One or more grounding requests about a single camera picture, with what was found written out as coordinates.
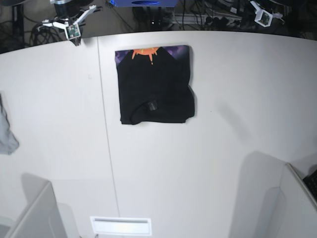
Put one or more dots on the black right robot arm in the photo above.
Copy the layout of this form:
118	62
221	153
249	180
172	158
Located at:
64	8

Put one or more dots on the grey cloth at left edge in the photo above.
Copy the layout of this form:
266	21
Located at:
8	142

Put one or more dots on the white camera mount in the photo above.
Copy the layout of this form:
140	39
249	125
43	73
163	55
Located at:
262	16
72	26

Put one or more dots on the white partition panel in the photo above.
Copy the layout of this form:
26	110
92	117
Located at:
41	217
294	213

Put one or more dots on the black keyboard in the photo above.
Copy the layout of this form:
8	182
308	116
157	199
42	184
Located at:
311	183

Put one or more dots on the white partition panel right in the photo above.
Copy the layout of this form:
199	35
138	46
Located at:
294	213

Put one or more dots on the black T-shirt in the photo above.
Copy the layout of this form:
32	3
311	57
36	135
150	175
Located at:
154	85

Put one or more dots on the white partition panel left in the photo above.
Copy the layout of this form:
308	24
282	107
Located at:
41	217

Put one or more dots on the blue box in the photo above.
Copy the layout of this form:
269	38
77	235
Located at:
135	3

